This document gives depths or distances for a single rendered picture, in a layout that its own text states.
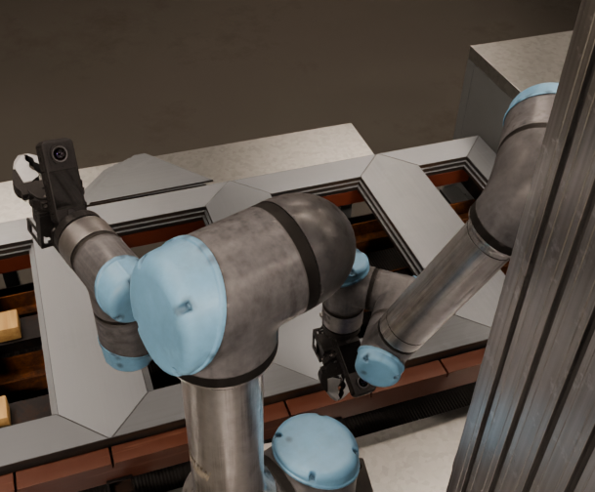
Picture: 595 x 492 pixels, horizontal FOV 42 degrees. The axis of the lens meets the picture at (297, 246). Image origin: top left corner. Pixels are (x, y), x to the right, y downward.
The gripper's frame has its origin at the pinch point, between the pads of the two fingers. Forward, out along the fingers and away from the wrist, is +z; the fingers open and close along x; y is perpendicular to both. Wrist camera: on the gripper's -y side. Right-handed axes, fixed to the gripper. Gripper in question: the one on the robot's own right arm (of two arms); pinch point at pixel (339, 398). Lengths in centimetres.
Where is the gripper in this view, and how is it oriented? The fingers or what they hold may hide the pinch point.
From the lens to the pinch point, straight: 157.0
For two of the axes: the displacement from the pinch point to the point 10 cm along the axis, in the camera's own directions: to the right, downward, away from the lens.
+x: -9.4, 2.0, -2.6
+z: -0.2, 7.5, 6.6
